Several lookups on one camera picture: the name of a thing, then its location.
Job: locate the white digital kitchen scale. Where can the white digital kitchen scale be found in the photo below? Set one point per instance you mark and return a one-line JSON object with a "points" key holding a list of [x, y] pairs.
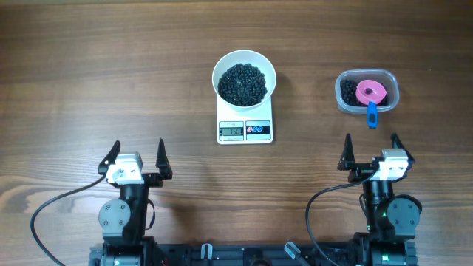
{"points": [[250, 126]]}

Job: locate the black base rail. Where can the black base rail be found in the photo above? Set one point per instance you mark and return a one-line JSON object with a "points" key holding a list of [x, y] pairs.
{"points": [[340, 253]]}

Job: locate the white bowl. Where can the white bowl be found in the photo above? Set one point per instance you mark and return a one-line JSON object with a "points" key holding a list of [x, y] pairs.
{"points": [[246, 57]]}

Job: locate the black beans in bowl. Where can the black beans in bowl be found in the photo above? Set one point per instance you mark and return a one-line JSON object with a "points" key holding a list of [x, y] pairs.
{"points": [[242, 85]]}

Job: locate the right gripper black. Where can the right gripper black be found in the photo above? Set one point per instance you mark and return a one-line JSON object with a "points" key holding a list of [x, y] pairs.
{"points": [[361, 169]]}

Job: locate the black beans pile in container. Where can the black beans pile in container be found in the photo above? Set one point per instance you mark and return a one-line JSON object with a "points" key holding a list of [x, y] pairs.
{"points": [[348, 88]]}

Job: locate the clear plastic container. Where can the clear plastic container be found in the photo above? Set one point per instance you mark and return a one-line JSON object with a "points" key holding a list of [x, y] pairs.
{"points": [[386, 78]]}

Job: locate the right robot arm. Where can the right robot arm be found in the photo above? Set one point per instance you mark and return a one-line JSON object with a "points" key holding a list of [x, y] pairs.
{"points": [[391, 219]]}

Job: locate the pink scoop blue handle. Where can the pink scoop blue handle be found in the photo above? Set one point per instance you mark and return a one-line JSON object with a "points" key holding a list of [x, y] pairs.
{"points": [[372, 100]]}

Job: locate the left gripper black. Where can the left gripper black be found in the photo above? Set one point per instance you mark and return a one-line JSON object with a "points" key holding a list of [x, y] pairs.
{"points": [[155, 180]]}

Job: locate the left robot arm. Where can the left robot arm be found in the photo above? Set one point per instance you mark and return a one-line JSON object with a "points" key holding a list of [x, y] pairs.
{"points": [[123, 220]]}

